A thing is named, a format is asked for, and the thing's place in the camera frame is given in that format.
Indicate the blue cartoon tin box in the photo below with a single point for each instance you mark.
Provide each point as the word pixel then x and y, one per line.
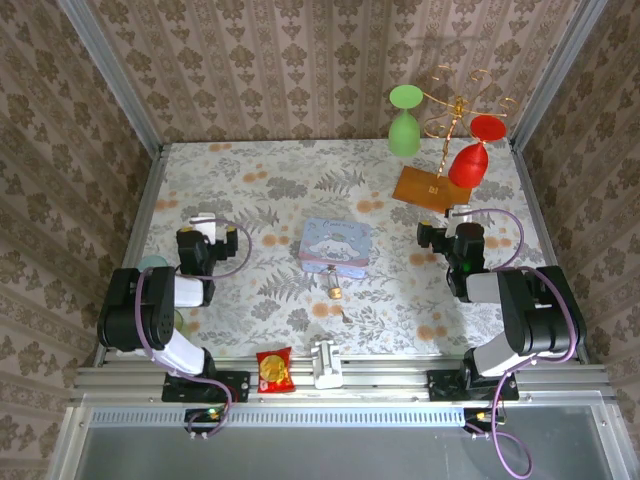
pixel 335 245

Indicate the small brass padlock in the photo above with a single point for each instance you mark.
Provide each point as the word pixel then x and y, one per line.
pixel 335 287

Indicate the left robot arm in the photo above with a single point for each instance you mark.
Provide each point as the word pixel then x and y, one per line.
pixel 130 310

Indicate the light green plastic cup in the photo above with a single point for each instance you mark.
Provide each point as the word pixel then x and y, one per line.
pixel 180 322

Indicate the red plastic wine glass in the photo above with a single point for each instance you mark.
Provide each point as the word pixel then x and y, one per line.
pixel 470 162

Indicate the floral tablecloth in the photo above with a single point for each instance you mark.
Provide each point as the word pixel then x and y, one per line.
pixel 280 180

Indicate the green plastic wine glass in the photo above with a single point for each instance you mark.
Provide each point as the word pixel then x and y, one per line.
pixel 404 130

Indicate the red snack packet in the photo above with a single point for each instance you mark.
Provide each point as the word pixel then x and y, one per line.
pixel 274 370

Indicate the small circuit board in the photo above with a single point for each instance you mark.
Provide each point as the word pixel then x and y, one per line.
pixel 480 416
pixel 205 415

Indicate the grey metal panel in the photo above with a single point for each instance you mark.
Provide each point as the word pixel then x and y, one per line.
pixel 325 452

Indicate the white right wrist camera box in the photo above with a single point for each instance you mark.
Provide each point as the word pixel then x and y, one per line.
pixel 457 220

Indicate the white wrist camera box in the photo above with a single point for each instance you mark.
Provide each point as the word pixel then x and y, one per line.
pixel 457 220
pixel 206 227

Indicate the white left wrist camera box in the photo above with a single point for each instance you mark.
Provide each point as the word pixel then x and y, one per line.
pixel 206 227

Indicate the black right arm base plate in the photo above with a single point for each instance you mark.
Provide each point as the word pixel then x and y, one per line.
pixel 440 385

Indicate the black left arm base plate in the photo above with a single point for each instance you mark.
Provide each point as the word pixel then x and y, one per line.
pixel 235 385

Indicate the aluminium frame rail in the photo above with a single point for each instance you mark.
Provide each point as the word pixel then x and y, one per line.
pixel 380 375

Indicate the white plastic bracket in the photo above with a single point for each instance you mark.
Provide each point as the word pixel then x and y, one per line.
pixel 327 365

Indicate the aluminium frame post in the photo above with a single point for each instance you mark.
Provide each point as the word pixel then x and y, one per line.
pixel 555 70
pixel 110 75

